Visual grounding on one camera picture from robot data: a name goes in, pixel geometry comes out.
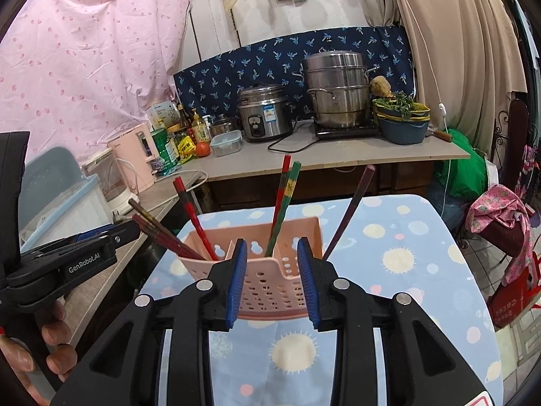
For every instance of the green bag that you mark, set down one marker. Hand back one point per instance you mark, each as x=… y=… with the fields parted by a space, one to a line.
x=465 y=169

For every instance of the yellow packet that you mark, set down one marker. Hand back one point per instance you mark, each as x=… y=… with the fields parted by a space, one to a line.
x=186 y=149

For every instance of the steel steamer pot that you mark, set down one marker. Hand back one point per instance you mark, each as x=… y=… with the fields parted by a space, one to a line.
x=338 y=89

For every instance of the dark wooden chair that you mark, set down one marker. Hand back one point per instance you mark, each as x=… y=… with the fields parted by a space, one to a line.
x=517 y=135

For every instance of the green chopstick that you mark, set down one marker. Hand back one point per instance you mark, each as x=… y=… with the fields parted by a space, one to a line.
x=294 y=171

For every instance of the red tomato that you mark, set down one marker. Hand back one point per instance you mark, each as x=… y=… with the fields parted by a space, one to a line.
x=203 y=149

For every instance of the yellow oil bottle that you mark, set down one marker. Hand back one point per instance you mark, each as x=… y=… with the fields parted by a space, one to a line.
x=202 y=129

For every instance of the dark sauce bottle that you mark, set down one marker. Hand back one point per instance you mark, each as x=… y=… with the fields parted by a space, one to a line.
x=184 y=118

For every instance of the clear food container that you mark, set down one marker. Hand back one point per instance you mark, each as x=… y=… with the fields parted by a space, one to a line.
x=226 y=144

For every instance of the beige curtain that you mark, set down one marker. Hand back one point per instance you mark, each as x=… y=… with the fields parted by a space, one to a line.
x=465 y=50

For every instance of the white blender jug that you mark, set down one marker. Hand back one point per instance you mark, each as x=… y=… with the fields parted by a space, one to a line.
x=114 y=186

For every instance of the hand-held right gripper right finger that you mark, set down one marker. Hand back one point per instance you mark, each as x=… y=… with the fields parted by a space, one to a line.
x=306 y=279

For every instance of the red chopstick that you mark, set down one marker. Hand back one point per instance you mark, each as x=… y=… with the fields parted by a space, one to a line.
x=198 y=228
x=284 y=177

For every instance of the pink electric kettle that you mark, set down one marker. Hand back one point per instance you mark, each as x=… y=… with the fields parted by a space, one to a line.
x=135 y=160

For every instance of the red bag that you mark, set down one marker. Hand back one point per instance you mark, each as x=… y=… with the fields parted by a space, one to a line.
x=515 y=300

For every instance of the wooden kitchen counter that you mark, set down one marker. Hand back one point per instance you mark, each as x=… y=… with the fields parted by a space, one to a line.
x=359 y=152

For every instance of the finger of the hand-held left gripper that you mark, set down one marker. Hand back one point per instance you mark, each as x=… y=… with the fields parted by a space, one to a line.
x=93 y=233
x=122 y=237

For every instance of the wooden side counter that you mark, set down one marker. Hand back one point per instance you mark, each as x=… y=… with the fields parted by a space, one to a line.
x=97 y=287

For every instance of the white jar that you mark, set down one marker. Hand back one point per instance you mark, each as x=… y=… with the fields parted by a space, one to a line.
x=162 y=114

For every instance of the pink perforated utensil holder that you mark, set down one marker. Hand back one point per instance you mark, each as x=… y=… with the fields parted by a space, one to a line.
x=270 y=287

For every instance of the stack of blue basins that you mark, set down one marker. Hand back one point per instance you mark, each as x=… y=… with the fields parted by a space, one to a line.
x=401 y=131

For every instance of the navy leaf print cloth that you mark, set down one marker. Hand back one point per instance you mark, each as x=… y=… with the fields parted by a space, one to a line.
x=262 y=59

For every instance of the blue planet print tablecloth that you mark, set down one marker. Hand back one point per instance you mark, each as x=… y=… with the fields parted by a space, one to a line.
x=380 y=287

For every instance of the pink dotted curtain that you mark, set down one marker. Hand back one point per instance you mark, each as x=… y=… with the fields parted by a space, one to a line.
x=84 y=63

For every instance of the steel rice cooker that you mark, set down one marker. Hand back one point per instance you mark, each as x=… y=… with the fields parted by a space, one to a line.
x=266 y=114

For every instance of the pink floral cloth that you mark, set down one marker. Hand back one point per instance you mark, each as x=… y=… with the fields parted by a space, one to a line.
x=498 y=211

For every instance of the black induction cooker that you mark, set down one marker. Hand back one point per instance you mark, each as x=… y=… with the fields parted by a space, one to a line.
x=346 y=131

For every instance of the small pot with glass lid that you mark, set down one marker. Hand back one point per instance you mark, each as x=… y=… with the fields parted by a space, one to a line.
x=223 y=127

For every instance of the green leafy vegetables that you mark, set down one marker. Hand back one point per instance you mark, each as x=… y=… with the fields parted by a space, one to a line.
x=397 y=103

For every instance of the brown root vegetable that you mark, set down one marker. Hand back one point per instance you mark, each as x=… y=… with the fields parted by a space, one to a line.
x=381 y=86

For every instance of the green can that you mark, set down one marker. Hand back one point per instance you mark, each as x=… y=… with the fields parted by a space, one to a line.
x=165 y=152

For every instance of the person's left hand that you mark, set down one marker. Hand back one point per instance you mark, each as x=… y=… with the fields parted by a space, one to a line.
x=55 y=325

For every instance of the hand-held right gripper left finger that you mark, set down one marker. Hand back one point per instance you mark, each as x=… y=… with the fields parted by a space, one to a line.
x=236 y=287

